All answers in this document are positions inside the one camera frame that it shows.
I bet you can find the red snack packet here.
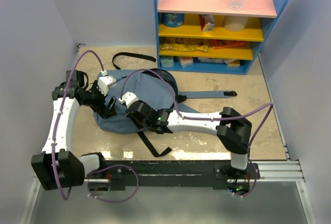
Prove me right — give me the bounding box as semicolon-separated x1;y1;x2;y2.
209;39;246;50

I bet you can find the blue round tin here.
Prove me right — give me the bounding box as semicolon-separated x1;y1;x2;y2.
161;13;185;27

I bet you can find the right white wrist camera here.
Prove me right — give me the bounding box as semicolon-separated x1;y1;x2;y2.
118;92;139;108

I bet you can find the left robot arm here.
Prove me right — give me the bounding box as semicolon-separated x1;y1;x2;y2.
31;70;117;190

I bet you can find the aluminium rail frame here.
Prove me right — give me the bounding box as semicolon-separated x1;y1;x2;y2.
19;43;317;224

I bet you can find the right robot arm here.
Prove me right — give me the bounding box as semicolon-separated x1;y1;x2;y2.
126;100;252;179

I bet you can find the white round container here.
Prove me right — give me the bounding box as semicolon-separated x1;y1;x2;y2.
223;16;249;32

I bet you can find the white tissue pack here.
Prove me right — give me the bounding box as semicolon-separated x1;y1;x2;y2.
178;56;194;68

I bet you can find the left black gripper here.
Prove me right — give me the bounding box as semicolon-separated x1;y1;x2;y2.
81;80;116;118

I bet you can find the blue shelf unit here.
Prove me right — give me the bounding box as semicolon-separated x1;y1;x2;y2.
154;0;289;74

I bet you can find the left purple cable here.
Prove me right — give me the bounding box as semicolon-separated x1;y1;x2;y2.
51;50;139;203

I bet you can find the teal tissue pack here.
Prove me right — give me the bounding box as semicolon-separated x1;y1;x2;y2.
160;55;174;68

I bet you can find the red white carton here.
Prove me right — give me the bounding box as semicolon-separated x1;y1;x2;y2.
199;14;215;32

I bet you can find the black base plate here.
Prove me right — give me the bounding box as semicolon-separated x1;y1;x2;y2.
87;160;260;190

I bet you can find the blue student backpack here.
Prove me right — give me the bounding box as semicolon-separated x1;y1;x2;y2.
94;65;237;157

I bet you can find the yellow snack bag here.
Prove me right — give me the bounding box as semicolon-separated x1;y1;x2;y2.
160;37;208;52

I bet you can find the yellow sponge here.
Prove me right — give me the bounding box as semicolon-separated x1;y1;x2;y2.
227;60;240;68

